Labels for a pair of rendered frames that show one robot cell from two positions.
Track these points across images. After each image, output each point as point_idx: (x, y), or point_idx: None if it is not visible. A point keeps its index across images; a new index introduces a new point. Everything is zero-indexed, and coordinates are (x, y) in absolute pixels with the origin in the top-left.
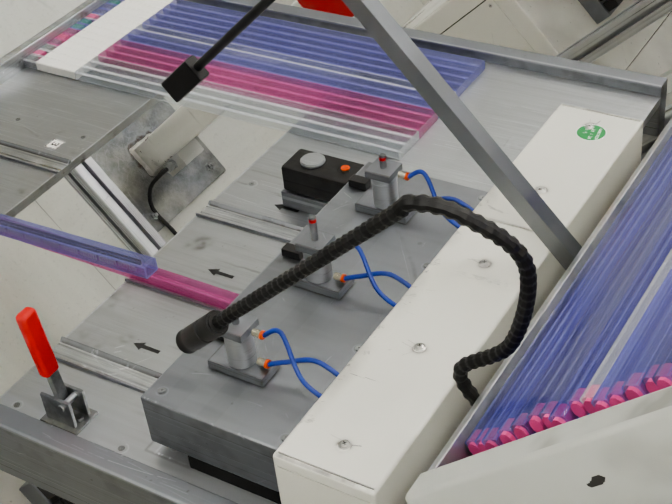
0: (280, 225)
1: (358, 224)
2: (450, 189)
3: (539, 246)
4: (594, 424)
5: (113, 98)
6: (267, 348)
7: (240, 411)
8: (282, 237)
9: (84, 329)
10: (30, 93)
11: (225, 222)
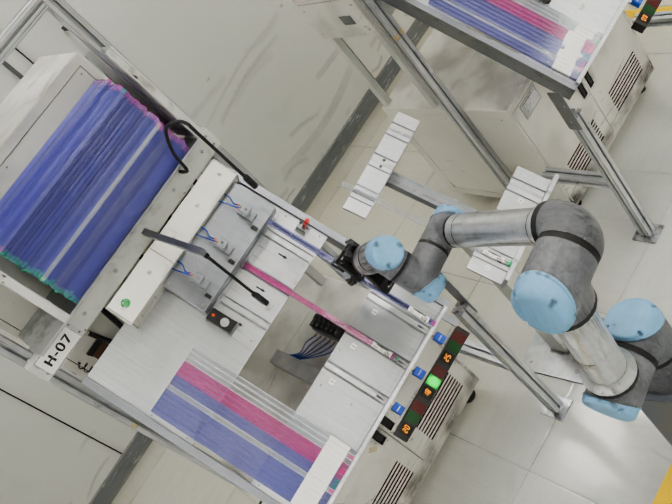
0: (240, 313)
1: (210, 275)
2: (178, 289)
3: (155, 244)
4: (161, 96)
5: (311, 415)
6: (240, 221)
7: (247, 198)
8: (239, 306)
9: (303, 267)
10: (350, 426)
11: (259, 316)
